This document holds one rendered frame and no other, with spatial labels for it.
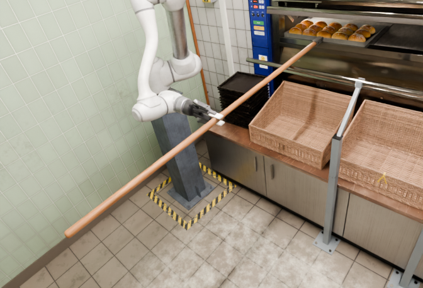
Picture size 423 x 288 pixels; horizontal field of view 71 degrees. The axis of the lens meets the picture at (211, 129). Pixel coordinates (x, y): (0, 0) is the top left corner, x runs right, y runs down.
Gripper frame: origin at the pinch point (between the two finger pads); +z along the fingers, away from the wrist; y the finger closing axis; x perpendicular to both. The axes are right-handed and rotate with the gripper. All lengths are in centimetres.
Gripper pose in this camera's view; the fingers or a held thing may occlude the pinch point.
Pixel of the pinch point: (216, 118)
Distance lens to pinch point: 140.8
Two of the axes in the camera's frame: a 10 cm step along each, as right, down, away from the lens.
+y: 1.6, 7.9, 5.9
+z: 7.3, 3.1, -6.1
